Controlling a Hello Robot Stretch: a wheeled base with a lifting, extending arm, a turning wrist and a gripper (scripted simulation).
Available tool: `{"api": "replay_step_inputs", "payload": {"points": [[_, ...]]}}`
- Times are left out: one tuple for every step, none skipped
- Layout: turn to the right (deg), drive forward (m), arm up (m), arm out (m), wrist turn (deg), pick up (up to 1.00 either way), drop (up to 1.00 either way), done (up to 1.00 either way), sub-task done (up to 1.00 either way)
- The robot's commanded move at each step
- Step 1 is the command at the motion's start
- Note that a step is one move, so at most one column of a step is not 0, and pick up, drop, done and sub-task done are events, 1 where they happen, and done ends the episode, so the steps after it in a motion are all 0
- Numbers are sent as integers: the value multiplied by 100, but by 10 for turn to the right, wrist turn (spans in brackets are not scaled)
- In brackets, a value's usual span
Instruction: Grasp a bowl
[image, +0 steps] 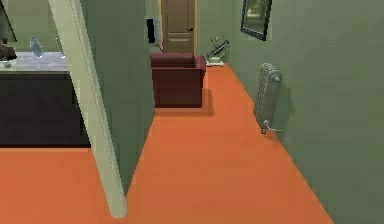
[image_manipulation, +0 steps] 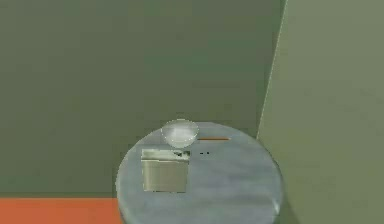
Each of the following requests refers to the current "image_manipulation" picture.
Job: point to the clear glass bowl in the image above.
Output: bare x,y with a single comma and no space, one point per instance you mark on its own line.
179,134

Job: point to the orange pencil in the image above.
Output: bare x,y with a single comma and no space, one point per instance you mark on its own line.
214,138

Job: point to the beige box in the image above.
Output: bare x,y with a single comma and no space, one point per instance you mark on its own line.
165,173

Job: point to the round grey marble table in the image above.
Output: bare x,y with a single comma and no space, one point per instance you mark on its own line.
226,186

